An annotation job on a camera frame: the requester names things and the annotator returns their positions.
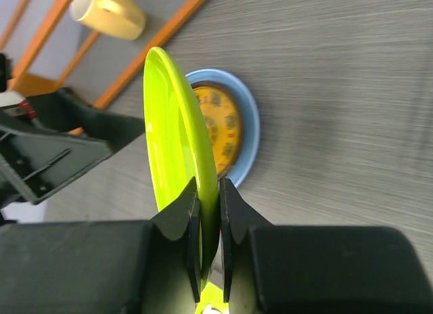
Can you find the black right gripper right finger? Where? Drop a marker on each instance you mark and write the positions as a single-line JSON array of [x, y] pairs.
[[271, 268]]

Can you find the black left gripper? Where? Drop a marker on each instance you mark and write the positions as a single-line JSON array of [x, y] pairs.
[[38, 162]]

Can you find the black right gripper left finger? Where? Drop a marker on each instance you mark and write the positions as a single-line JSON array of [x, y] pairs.
[[142, 266]]

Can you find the light blue plate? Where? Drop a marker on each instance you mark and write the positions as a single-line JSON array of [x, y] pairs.
[[250, 115]]

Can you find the lime green plate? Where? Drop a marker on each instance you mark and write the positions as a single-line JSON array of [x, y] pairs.
[[179, 147]]

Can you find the brown yellow-rimmed plate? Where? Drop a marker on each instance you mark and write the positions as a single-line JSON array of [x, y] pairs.
[[224, 121]]

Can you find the orange wooden shelf rack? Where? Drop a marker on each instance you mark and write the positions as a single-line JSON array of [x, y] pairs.
[[23, 81]]

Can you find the green illustrated booklet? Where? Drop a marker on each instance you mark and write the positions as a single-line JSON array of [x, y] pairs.
[[211, 301]]

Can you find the yellow ceramic mug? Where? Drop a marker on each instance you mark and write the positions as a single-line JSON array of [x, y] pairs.
[[123, 19]]

